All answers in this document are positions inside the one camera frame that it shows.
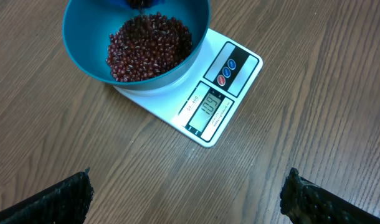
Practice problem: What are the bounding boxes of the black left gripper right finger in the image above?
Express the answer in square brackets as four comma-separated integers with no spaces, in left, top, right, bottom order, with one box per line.
[280,167,380,224]

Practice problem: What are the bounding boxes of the red beans in bowl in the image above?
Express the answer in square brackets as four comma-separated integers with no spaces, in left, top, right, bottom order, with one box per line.
[106,12,192,83]

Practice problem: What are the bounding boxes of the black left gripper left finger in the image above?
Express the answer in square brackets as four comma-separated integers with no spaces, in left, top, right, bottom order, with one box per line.
[0,168,93,224]

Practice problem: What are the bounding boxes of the white digital kitchen scale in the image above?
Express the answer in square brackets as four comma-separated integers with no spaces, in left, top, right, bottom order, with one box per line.
[117,29,263,147]

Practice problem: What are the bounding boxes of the teal metal bowl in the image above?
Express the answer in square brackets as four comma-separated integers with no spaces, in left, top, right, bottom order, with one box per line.
[62,0,211,90]

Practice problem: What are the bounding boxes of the red beans in scoop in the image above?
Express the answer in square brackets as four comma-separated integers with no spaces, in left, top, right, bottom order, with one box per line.
[125,0,155,11]

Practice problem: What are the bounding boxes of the blue plastic measuring scoop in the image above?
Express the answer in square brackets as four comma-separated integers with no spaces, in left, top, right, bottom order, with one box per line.
[108,0,165,9]

